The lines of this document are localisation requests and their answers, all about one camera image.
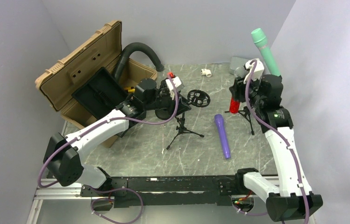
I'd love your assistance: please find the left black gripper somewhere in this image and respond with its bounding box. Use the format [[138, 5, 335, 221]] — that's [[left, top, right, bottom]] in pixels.
[[144, 90, 191, 116]]

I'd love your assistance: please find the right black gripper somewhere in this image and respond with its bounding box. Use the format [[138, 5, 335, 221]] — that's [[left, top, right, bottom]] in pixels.
[[229, 72, 264, 108]]

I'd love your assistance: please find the black round base mic stand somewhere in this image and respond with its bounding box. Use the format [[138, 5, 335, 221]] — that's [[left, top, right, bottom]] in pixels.
[[155, 109, 174, 120]]

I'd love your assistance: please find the red glitter microphone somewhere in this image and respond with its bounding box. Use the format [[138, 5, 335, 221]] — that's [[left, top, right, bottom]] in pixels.
[[229, 66, 247, 113]]

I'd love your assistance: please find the black tripod stand shock mount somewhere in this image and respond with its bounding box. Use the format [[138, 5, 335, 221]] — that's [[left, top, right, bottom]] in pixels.
[[166, 89, 211, 150]]

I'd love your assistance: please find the purple microphone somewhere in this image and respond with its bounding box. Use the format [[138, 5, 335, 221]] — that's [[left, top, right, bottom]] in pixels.
[[214, 114, 231, 159]]

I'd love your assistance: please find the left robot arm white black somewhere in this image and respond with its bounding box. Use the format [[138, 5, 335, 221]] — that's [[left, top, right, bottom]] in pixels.
[[42, 76, 191, 196]]

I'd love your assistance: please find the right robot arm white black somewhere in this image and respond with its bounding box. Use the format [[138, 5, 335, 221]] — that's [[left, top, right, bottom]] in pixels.
[[229, 75, 323, 224]]

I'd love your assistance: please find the white pvc elbow fitting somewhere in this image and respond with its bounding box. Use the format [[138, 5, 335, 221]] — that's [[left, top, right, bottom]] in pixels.
[[200, 69, 212, 77]]

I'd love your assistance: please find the black tripod stand right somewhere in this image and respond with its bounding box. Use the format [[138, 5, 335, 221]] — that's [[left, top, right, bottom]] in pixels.
[[224, 106, 255, 135]]

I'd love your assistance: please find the mint green microphone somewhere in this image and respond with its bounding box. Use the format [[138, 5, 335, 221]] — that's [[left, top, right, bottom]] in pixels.
[[251, 28, 281, 77]]

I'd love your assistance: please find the yellow tool in case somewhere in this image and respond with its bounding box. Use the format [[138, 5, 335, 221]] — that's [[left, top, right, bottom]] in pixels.
[[124, 86, 136, 93]]

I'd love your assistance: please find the grey plastic case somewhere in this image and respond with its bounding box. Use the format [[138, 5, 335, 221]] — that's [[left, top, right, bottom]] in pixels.
[[229, 56, 249, 76]]

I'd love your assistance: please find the black tray in case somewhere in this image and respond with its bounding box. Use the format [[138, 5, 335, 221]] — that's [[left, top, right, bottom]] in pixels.
[[72, 67, 128, 119]]

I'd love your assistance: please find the tan plastic tool case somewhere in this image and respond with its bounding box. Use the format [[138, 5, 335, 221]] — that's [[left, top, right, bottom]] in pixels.
[[35, 20, 159, 149]]

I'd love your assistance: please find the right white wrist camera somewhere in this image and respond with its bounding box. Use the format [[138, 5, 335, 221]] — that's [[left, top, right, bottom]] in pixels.
[[244, 58, 264, 84]]

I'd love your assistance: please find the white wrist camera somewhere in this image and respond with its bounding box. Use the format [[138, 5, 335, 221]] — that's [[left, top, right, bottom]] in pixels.
[[165, 72, 185, 94], [244, 58, 264, 84]]

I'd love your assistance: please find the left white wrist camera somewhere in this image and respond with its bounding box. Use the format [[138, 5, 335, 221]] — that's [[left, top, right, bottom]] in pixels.
[[165, 72, 185, 94]]

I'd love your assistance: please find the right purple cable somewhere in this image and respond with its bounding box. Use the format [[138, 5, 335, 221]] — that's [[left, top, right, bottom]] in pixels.
[[244, 60, 310, 224]]

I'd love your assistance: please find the purple cable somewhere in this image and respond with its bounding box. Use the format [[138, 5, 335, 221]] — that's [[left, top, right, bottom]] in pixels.
[[37, 77, 181, 189], [244, 60, 310, 224]]

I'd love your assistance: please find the black corrugated hose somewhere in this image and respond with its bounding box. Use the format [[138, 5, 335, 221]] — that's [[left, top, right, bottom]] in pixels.
[[113, 42, 165, 83]]

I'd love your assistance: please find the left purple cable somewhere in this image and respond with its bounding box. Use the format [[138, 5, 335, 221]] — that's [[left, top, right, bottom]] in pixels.
[[37, 77, 181, 189]]

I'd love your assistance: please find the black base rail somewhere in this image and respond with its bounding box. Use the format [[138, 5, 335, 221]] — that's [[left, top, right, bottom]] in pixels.
[[80, 175, 250, 208]]

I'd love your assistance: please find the purple loop cable base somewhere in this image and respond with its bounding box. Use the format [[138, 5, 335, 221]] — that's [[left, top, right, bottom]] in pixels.
[[90, 187, 145, 224]]

